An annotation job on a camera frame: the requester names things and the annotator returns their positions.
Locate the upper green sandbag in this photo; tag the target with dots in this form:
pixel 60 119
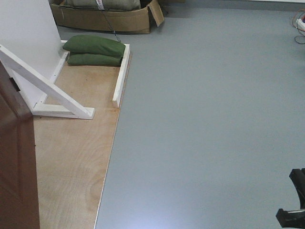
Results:
pixel 94 45

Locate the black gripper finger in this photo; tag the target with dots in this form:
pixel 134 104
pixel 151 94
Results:
pixel 291 219
pixel 297 177

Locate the large open cardboard box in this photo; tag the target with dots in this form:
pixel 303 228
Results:
pixel 136 21

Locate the plywood floor board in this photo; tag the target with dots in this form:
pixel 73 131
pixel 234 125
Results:
pixel 72 154

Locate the brown wooden door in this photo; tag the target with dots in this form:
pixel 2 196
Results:
pixel 19 208

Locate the white triangular wooden brace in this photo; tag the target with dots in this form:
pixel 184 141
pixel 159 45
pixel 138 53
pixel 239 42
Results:
pixel 67 108

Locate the olive sacks in box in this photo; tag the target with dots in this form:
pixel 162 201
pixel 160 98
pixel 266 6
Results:
pixel 122 5

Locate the green sandbag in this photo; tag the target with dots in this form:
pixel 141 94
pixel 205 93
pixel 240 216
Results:
pixel 94 45
pixel 93 59

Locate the lower green sandbag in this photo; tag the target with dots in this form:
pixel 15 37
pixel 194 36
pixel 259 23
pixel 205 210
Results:
pixel 93 59

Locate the white wall panel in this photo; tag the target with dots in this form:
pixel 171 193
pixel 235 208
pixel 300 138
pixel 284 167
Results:
pixel 28 30

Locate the white wooden edge strip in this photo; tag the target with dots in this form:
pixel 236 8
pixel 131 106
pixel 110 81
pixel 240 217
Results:
pixel 119 88

